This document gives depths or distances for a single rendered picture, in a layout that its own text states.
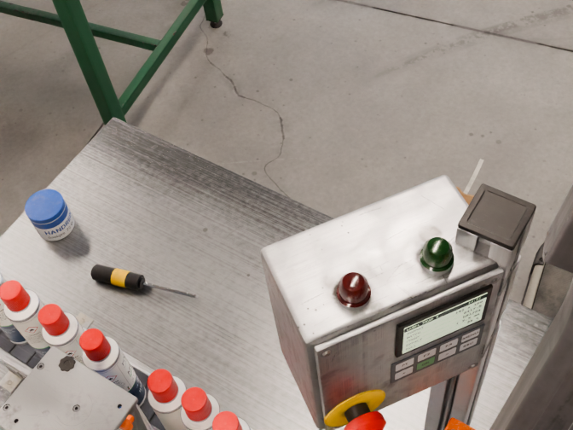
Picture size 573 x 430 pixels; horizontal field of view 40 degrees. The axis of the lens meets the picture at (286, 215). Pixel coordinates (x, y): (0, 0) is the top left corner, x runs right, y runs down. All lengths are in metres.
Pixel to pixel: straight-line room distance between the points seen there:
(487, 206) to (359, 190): 1.87
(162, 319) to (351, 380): 0.73
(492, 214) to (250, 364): 0.75
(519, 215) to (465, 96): 2.14
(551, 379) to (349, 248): 0.18
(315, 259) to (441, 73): 2.23
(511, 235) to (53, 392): 0.59
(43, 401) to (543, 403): 0.62
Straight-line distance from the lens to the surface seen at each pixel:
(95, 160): 1.58
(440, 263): 0.59
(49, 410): 0.98
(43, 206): 1.46
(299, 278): 0.60
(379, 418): 0.70
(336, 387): 0.66
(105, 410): 0.96
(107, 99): 2.46
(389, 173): 2.51
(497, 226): 0.60
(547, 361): 0.54
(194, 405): 1.00
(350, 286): 0.57
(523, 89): 2.79
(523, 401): 0.56
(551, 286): 2.06
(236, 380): 1.28
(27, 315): 1.17
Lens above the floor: 2.00
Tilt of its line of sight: 55 degrees down
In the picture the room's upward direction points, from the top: 9 degrees counter-clockwise
